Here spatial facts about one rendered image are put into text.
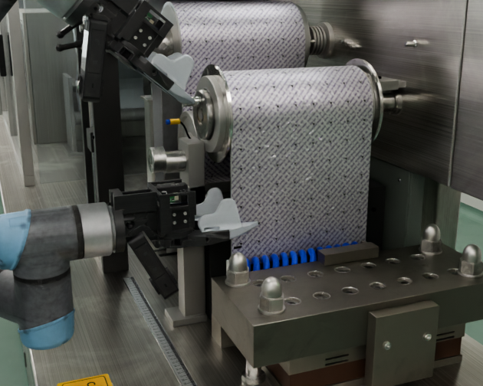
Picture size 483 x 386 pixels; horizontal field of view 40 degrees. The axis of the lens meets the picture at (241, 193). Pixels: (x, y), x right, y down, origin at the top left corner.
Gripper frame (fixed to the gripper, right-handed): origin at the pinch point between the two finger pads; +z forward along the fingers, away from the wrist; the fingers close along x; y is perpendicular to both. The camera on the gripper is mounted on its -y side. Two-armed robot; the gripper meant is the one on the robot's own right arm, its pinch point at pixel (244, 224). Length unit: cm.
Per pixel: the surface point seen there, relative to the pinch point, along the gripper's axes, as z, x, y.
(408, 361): 15.4, -21.8, -14.7
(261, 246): 2.7, -0.1, -4.0
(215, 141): -3.7, 2.3, 12.7
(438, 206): 46.2, 13.4, -6.6
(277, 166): 5.4, -0.1, 8.6
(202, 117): -4.6, 5.2, 15.8
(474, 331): 157, 120, -109
